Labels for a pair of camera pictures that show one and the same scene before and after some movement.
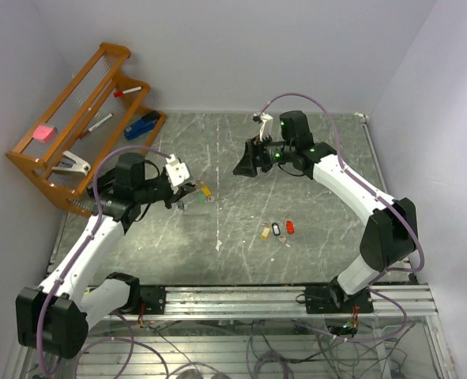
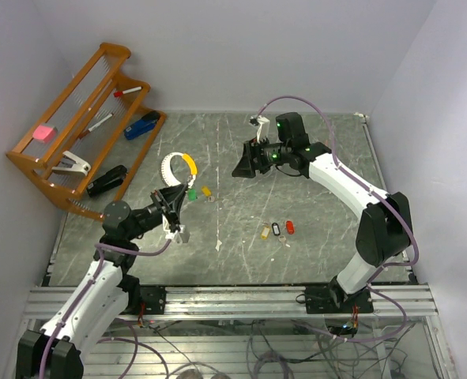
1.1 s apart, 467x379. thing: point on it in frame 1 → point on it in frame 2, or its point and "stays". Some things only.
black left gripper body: (168, 195) → (158, 200)
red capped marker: (120, 93) stays
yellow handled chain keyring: (205, 189) → (167, 175)
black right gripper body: (271, 152) stays
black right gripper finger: (246, 166) stays
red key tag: (290, 227) stays
